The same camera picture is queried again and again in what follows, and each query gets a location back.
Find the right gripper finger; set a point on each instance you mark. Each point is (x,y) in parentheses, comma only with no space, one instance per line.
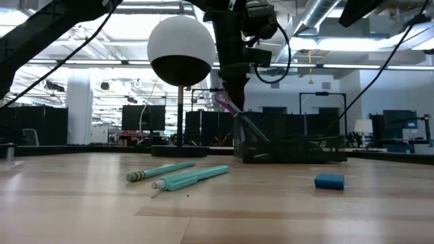
(359,8)

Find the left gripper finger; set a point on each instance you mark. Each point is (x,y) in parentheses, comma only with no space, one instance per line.
(237,93)

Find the black mesh desk organizer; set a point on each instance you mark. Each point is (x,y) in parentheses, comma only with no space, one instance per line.
(291,152)

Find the thick teal pen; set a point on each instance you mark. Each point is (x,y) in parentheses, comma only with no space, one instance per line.
(190,178)

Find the teal pencil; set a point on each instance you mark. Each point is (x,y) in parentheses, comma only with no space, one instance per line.
(162,169)

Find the blue eraser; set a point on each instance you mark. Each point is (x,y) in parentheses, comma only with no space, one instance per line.
(329,181)

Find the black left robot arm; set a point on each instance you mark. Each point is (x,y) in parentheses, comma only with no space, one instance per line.
(40,34)

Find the black office monitor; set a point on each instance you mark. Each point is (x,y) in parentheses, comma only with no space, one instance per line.
(130,118)

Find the grey office chair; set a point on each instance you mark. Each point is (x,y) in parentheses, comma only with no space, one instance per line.
(32,137)

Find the white globe lamp black base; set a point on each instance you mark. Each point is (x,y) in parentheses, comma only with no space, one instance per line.
(179,40)

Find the dark workstation monitor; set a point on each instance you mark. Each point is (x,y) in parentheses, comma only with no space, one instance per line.
(396,118)

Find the white shade table lamp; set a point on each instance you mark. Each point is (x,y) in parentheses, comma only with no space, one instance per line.
(363,125)

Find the black partition panels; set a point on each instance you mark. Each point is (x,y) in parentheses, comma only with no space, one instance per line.
(51,125)

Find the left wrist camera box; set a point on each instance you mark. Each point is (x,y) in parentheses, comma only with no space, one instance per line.
(261,20)

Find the black tubular stand frame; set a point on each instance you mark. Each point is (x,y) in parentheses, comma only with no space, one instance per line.
(322,93)

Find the black aluminium table frame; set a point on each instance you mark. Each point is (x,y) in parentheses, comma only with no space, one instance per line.
(68,149)

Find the small grey post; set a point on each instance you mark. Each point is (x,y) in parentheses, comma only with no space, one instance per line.
(11,150)

